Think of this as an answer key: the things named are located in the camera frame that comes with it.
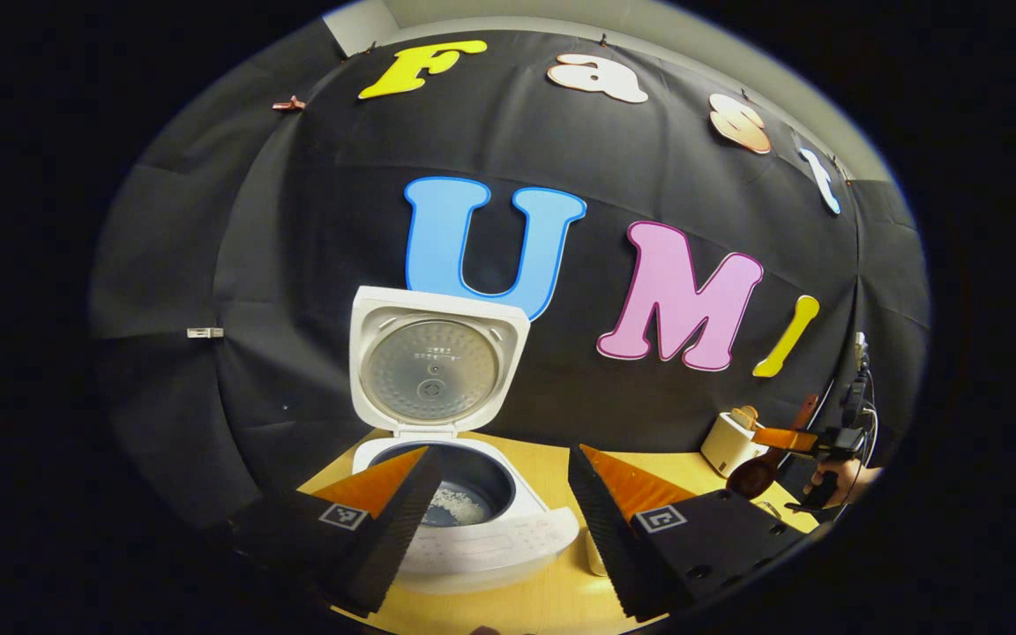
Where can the pink cloth clip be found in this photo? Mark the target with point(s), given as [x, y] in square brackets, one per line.
[288, 104]

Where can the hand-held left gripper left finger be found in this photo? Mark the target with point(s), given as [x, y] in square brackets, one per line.
[393, 529]

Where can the white cloth clip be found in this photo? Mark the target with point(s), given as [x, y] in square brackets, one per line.
[205, 332]

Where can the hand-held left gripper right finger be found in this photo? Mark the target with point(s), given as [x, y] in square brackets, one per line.
[605, 529]

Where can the white toaster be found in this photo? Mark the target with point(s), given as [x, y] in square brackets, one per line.
[724, 450]

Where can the clear plastic rice container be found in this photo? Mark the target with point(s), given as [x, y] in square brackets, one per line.
[595, 556]

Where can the brown toast slice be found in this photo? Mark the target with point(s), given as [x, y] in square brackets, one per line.
[744, 417]

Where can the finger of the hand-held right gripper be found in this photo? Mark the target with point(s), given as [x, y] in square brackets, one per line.
[786, 438]

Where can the brown wooden spoon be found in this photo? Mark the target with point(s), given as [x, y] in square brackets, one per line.
[750, 476]

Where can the white rice cooker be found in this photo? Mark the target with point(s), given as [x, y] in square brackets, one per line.
[437, 370]

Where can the black backdrop cloth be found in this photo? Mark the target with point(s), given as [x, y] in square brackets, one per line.
[296, 220]

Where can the white rice heap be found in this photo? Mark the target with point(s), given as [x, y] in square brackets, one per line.
[464, 507]

